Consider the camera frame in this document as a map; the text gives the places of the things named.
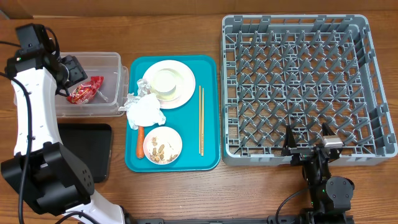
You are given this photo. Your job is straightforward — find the grey dishwasher rack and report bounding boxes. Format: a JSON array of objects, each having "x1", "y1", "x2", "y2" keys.
[{"x1": 220, "y1": 14, "x2": 397, "y2": 166}]

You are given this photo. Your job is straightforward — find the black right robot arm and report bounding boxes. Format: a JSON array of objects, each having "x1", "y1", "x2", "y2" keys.
[{"x1": 274, "y1": 123, "x2": 354, "y2": 223}]

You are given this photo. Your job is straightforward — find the orange carrot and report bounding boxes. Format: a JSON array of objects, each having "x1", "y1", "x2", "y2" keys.
[{"x1": 136, "y1": 126, "x2": 145, "y2": 159}]

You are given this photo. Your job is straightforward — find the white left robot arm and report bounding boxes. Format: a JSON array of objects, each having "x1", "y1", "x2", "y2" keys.
[{"x1": 1, "y1": 24, "x2": 133, "y2": 223}]

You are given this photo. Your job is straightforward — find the cream plastic cup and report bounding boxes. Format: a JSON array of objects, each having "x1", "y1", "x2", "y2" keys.
[{"x1": 152, "y1": 69, "x2": 177, "y2": 98}]

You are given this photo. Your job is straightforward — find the teal plastic tray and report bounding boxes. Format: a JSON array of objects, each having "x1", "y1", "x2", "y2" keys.
[{"x1": 125, "y1": 55, "x2": 221, "y2": 172}]

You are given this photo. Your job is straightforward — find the black waste tray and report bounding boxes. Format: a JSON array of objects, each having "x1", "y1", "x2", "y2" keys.
[{"x1": 58, "y1": 123, "x2": 113, "y2": 183}]

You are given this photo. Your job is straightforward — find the pink plate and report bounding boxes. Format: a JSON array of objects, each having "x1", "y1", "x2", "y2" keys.
[{"x1": 142, "y1": 60, "x2": 196, "y2": 110}]

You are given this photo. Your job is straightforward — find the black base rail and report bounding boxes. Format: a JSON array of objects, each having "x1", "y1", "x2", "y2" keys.
[{"x1": 130, "y1": 215, "x2": 355, "y2": 224}]

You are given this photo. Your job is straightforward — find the white napkin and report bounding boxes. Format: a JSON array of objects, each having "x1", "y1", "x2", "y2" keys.
[{"x1": 124, "y1": 93, "x2": 166, "y2": 130}]

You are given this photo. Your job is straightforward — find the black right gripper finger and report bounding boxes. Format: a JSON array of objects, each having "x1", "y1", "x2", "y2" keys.
[
  {"x1": 322, "y1": 123, "x2": 335, "y2": 136},
  {"x1": 281, "y1": 125, "x2": 296, "y2": 156}
]

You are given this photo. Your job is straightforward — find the rice and peanut scraps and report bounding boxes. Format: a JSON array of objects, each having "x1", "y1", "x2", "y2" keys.
[{"x1": 149, "y1": 137, "x2": 180, "y2": 164}]

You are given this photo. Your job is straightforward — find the cream bowl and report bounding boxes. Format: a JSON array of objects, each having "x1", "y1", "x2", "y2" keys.
[{"x1": 149, "y1": 68, "x2": 182, "y2": 101}]

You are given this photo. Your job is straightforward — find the red snack wrapper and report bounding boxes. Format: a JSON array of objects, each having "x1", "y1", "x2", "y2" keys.
[{"x1": 67, "y1": 76, "x2": 104, "y2": 105}]

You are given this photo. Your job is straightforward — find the clear plastic waste bin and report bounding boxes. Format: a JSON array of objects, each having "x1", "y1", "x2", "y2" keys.
[{"x1": 55, "y1": 52, "x2": 129, "y2": 118}]

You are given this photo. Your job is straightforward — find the small pink bowl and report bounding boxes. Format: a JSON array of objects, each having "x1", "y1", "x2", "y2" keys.
[{"x1": 143, "y1": 126, "x2": 182, "y2": 165}]

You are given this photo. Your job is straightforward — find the foil wrapper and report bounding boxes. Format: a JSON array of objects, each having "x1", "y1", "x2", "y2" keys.
[{"x1": 118, "y1": 79, "x2": 150, "y2": 111}]

